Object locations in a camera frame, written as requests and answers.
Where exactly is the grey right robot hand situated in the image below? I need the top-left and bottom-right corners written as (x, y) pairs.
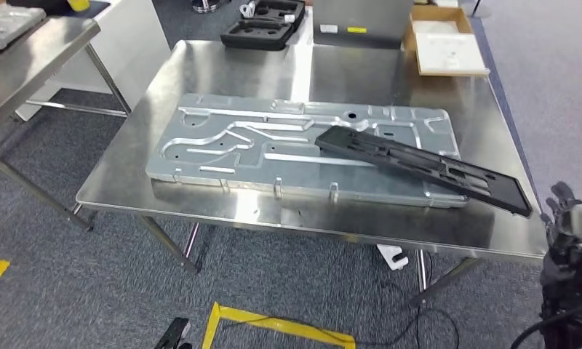
top-left (541, 181), bottom-right (582, 246)

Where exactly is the black slotted plastic panel part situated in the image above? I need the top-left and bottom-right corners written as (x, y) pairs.
top-left (315, 125), bottom-right (533, 219)

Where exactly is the stainless steel workbench table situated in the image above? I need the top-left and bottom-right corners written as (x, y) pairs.
top-left (75, 39), bottom-right (549, 309)

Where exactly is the white power strip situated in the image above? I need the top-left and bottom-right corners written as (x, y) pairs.
top-left (376, 244), bottom-right (410, 271)

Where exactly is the open cardboard box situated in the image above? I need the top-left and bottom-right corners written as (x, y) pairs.
top-left (402, 5), bottom-right (475, 54)

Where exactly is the stamped sheet metal panel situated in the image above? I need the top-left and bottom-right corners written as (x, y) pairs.
top-left (145, 92), bottom-right (470, 209)
top-left (0, 4), bottom-right (47, 55)

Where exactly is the black foam-lined case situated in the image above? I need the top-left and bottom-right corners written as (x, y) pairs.
top-left (220, 0), bottom-right (307, 52)

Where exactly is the white cabinet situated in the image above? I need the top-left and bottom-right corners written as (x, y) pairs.
top-left (16, 0), bottom-right (172, 121)

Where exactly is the stainless steel side table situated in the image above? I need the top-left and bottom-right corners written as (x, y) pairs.
top-left (0, 14), bottom-right (132, 232)

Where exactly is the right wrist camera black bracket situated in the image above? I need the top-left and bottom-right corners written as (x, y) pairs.
top-left (541, 203), bottom-right (582, 349)

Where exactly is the wrist camera black bracket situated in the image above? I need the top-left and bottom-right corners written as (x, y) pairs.
top-left (541, 203), bottom-right (582, 349)
top-left (154, 317), bottom-right (193, 349)

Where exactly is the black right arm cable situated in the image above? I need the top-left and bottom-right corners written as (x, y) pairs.
top-left (510, 294), bottom-right (582, 349)

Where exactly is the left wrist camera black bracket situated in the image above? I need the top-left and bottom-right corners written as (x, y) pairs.
top-left (154, 317), bottom-right (193, 349)

